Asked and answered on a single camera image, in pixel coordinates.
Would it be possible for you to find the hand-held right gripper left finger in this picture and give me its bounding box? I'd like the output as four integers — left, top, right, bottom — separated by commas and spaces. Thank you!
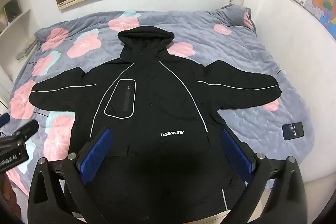
28, 127, 113, 224

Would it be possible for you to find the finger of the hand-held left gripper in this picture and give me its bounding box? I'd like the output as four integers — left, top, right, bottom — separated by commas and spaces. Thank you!
10, 120, 40, 141
0, 113, 11, 127

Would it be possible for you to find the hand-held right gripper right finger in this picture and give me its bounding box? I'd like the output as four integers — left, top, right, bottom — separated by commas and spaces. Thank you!
222, 128, 306, 224

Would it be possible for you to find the black hooded jacket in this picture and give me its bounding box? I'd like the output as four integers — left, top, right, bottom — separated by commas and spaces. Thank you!
29, 26, 282, 224

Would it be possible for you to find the person's left forearm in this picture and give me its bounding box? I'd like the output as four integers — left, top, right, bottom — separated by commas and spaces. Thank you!
0, 175, 22, 218

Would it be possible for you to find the black smartphone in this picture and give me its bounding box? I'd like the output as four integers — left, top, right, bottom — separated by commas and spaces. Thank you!
282, 122, 304, 141

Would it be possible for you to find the grey floral blanket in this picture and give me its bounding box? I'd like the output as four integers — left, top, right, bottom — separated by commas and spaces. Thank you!
5, 4, 315, 197

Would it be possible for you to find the white wall shelf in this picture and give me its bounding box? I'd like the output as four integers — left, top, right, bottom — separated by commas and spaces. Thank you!
0, 0, 39, 109

